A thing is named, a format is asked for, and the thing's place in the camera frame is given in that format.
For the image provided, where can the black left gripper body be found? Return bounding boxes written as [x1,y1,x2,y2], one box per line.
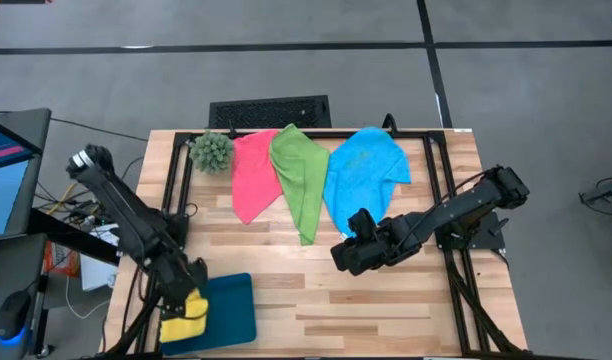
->
[155,254,210,306]

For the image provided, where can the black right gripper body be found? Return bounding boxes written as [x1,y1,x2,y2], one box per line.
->
[349,219,412,277]

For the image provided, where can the yellow microfiber towel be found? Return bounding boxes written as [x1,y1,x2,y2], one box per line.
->
[159,288,210,344]

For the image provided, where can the teal plastic tray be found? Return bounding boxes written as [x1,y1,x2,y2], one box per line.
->
[160,272,258,357]

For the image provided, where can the blue microfiber towel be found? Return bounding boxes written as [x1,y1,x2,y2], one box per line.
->
[323,126,413,240]

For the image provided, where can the green microfiber towel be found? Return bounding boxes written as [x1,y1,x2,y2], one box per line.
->
[269,123,332,247]

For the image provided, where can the pink microfiber towel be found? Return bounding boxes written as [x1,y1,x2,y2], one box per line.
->
[230,129,285,226]

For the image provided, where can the white papers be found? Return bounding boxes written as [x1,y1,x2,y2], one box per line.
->
[79,223,121,292]

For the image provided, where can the orange packet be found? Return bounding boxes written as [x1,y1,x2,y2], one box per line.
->
[42,241,82,279]

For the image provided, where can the small potted green plant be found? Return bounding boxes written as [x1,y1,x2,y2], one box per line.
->
[188,129,236,175]

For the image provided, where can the black computer mouse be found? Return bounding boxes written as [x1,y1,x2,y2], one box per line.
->
[0,289,33,347]

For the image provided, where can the black desk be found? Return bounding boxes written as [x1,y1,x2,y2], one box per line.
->
[0,207,122,360]

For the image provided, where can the computer monitor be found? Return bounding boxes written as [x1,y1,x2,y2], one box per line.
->
[0,108,53,242]

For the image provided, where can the grey floor stand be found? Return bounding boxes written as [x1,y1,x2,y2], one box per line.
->
[578,174,612,219]

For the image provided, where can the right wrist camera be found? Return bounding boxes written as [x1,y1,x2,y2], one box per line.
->
[346,207,381,241]

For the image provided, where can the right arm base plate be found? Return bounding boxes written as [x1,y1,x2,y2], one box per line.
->
[434,209,507,251]

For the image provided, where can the black metal table frame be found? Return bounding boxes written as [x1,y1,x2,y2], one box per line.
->
[93,128,530,360]

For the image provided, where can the yellow cable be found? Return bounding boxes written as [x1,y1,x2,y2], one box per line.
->
[48,182,80,216]

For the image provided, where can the thin black floor cable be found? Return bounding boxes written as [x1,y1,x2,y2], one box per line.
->
[49,117,150,143]

